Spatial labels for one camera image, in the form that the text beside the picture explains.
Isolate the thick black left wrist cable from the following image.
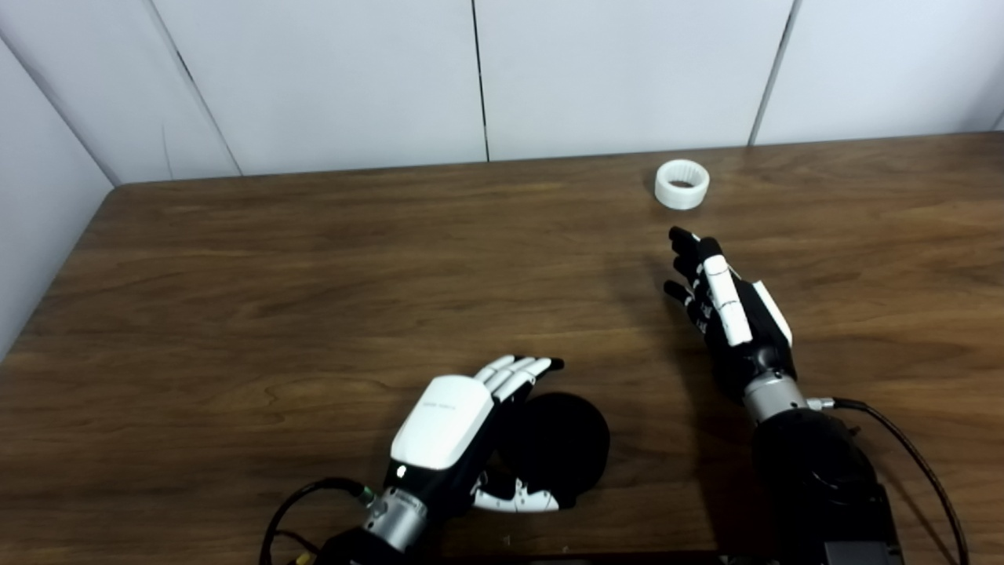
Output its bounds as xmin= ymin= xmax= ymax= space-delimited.
xmin=259 ymin=477 xmax=376 ymax=565

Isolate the thick black right wrist cable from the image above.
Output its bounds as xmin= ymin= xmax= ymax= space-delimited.
xmin=808 ymin=397 xmax=969 ymax=565

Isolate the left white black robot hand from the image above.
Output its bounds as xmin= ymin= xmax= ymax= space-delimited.
xmin=362 ymin=355 xmax=566 ymax=552

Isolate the thick black wrist cable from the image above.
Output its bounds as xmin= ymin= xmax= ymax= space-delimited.
xmin=808 ymin=397 xmax=969 ymax=565
xmin=259 ymin=477 xmax=376 ymax=565

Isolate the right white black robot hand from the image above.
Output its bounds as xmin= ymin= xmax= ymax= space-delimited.
xmin=664 ymin=226 xmax=813 ymax=425

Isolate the white toothed plastic ring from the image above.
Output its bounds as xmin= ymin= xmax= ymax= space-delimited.
xmin=654 ymin=159 xmax=711 ymax=210

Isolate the thin wire on left arm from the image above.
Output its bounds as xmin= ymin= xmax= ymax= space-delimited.
xmin=275 ymin=530 xmax=318 ymax=565

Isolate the round black plastic part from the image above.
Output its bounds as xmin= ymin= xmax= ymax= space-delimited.
xmin=494 ymin=392 xmax=611 ymax=505

